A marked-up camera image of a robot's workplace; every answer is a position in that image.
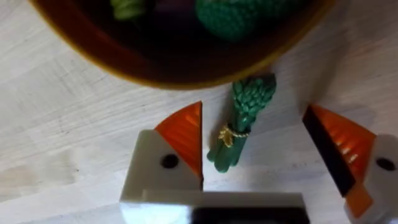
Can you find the left gripper white and orange right finger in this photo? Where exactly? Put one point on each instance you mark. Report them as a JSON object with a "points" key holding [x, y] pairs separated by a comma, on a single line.
{"points": [[357, 155]]}

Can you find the left gripper white and orange left finger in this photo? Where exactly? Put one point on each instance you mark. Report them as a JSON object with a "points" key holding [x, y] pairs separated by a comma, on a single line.
{"points": [[161, 161]]}

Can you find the green asparagus bundle toy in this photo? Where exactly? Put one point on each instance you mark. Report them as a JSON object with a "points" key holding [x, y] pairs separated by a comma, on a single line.
{"points": [[245, 118]]}

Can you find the orange tub with toys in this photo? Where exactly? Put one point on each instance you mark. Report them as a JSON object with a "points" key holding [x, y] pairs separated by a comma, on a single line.
{"points": [[186, 46]]}

